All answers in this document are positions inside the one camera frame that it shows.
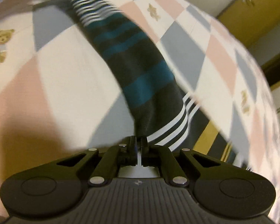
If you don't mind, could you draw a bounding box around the dark striped knit sweater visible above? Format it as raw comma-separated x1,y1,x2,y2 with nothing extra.
18,0,246,169

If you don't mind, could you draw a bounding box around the yellow wooden cabinet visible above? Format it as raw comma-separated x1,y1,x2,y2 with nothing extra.
217,0,280,47

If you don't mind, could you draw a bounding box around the checkered pink grey bedsheet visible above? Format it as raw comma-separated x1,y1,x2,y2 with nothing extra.
0,0,280,223

